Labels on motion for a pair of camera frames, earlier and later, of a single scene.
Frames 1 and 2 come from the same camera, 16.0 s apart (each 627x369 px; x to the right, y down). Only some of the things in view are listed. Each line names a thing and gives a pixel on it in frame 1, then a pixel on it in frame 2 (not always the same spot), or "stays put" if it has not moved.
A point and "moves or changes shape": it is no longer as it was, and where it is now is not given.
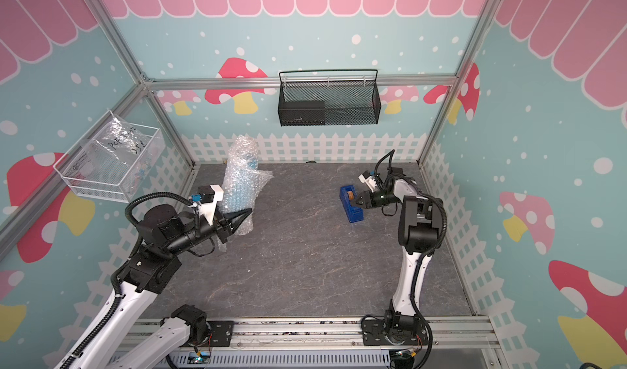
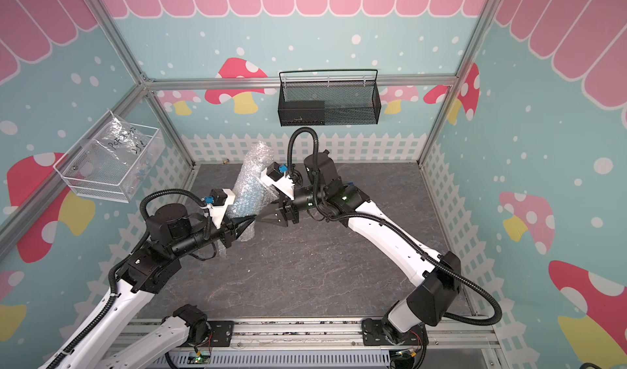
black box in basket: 302,113 stays put
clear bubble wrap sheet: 244,181 moves or changes shape
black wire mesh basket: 301,104 stays put
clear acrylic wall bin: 113,162 stays put
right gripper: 371,200 -> 283,202
